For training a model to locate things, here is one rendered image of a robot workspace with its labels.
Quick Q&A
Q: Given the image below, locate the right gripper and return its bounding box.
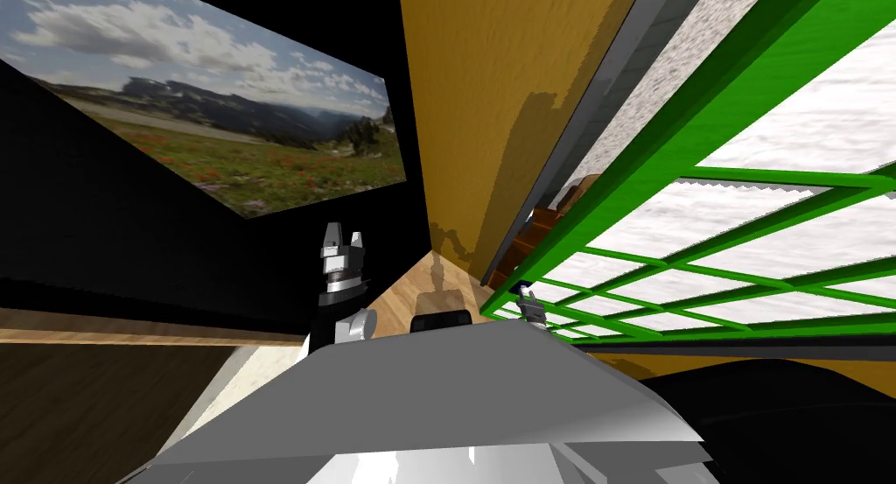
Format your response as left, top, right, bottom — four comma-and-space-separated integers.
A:
517, 285, 550, 328

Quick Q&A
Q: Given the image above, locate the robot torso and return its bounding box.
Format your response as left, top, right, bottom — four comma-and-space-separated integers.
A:
117, 310, 724, 484

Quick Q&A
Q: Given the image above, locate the landscape picture on wall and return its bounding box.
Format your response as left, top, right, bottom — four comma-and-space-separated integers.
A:
0, 0, 410, 221

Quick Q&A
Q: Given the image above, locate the green lattice glass door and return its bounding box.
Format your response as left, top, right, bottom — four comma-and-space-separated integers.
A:
479, 0, 896, 345

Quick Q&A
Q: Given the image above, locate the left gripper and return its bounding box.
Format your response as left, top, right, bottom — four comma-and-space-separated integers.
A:
319, 221, 368, 278

